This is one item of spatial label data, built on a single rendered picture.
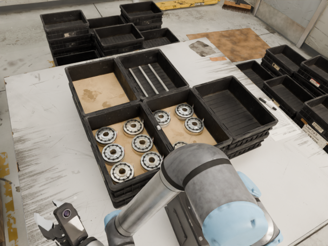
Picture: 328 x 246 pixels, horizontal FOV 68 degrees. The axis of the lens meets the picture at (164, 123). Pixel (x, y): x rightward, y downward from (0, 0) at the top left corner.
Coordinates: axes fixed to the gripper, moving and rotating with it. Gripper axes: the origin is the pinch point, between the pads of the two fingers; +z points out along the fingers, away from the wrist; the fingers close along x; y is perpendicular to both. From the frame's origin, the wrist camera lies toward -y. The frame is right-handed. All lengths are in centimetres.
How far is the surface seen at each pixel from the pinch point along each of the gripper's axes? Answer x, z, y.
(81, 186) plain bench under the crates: 23.5, 22.8, 27.8
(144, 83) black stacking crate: 86, 36, 1
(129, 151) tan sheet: 44.9, 10.5, 13.8
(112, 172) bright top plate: 30.9, 6.4, 14.0
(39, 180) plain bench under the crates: 12.7, 39.6, 25.4
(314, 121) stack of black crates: 177, -53, 40
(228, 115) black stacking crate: 100, -14, 11
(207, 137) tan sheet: 78, -13, 14
